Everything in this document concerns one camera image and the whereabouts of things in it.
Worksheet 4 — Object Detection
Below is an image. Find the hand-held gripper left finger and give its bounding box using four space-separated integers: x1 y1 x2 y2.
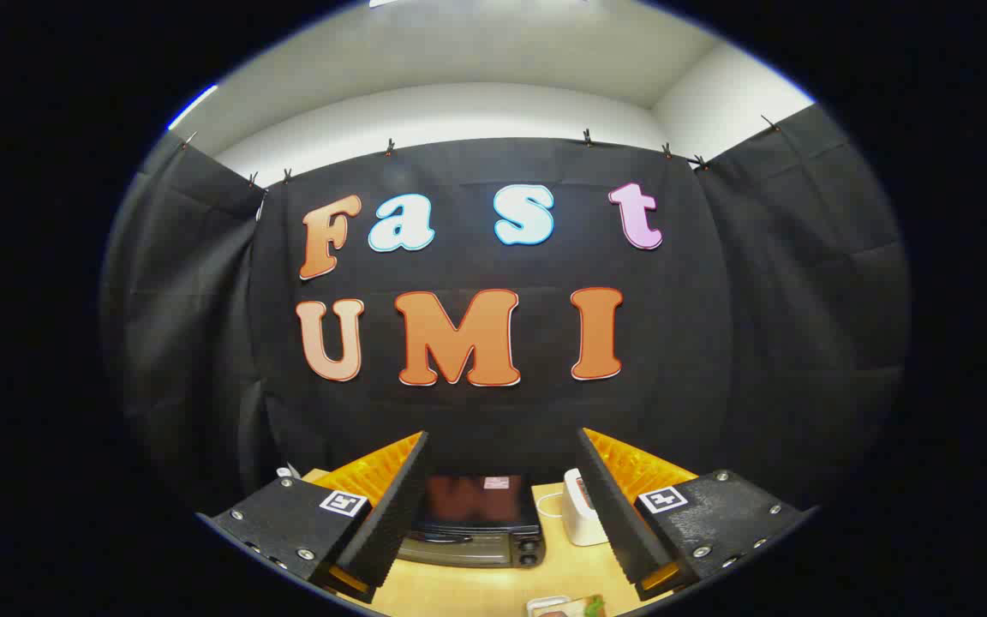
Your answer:
198 431 431 601

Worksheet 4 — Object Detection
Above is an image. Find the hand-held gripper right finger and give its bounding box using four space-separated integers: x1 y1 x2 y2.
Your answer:
577 428 807 601

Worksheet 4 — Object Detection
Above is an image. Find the black toaster oven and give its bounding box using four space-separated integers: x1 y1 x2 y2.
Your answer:
397 470 547 569

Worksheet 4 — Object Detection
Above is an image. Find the lettuce toast sandwich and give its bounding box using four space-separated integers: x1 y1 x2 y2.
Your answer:
541 595 607 617

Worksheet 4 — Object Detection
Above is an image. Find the white bread toaster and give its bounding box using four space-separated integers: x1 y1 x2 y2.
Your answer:
562 468 611 548

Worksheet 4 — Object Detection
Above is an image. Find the row of small backdrop clips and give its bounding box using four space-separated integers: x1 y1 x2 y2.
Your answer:
181 115 782 187

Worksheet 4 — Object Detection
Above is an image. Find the ceiling light strip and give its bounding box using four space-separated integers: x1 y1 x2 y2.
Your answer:
169 83 219 132

